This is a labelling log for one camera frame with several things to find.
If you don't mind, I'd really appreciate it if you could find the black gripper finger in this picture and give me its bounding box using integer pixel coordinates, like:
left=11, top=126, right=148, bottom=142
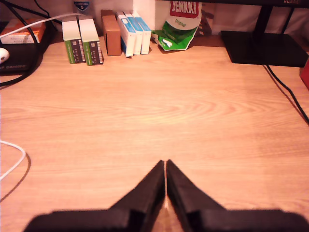
left=110, top=159, right=167, bottom=232
left=166, top=159, right=227, bottom=232

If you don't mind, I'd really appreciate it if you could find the red Nike shoebox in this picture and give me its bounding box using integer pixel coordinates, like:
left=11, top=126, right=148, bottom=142
left=299, top=66, right=309, bottom=92

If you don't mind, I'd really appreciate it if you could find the green and white box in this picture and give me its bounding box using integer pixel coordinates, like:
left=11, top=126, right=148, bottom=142
left=62, top=20, right=86, bottom=65
left=78, top=18, right=104, bottom=66

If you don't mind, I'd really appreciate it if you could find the brown cardboard box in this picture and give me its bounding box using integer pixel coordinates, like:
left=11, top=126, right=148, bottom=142
left=100, top=9, right=122, bottom=57

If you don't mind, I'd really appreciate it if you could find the orange and white box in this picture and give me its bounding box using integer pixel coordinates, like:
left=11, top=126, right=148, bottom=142
left=0, top=18, right=46, bottom=45

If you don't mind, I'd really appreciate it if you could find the green Jenkki bag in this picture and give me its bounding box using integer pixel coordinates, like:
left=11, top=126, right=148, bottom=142
left=151, top=0, right=203, bottom=51

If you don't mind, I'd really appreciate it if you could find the black wide monitor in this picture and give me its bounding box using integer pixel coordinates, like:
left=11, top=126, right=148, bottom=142
left=154, top=0, right=309, bottom=68

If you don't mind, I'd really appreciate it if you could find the white earbuds case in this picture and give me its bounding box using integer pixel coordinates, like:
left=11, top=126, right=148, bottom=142
left=0, top=47, right=10, bottom=64

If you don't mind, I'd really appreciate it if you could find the bottle with blue shield label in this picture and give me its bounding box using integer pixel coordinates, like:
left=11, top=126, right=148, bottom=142
left=73, top=0, right=90, bottom=15

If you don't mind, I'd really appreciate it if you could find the black monitor cable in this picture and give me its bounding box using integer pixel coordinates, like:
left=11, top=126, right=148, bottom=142
left=263, top=64, right=309, bottom=126

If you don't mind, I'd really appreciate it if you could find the thin black cable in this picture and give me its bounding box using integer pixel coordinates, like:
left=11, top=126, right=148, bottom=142
left=33, top=0, right=58, bottom=31
left=1, top=0, right=63, bottom=25

